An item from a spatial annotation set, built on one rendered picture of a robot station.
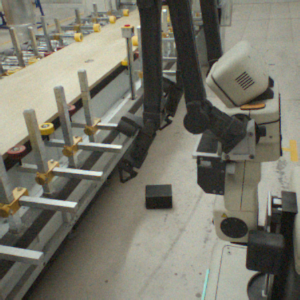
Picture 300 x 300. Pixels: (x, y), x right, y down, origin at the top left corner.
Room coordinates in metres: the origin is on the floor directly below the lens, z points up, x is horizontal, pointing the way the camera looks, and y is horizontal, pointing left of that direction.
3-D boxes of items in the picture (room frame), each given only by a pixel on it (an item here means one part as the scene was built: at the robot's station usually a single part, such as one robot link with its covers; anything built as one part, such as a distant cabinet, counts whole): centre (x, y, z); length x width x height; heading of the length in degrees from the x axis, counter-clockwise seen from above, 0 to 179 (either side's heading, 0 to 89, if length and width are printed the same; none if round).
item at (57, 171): (1.42, 0.43, 0.80); 0.43 x 0.03 x 0.04; 72
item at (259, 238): (1.08, -0.36, 0.68); 0.28 x 0.27 x 0.25; 162
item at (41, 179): (1.42, 0.48, 0.81); 0.14 x 0.06 x 0.05; 162
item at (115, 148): (1.65, 0.35, 0.81); 0.43 x 0.03 x 0.04; 72
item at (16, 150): (1.48, 0.62, 0.85); 0.08 x 0.08 x 0.11
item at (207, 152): (1.18, -0.26, 0.99); 0.28 x 0.16 x 0.22; 162
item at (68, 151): (1.65, 0.40, 0.81); 0.14 x 0.06 x 0.05; 162
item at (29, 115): (1.40, 0.49, 0.89); 0.04 x 0.04 x 0.48; 72
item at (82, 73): (1.87, 0.33, 0.91); 0.04 x 0.04 x 0.48; 72
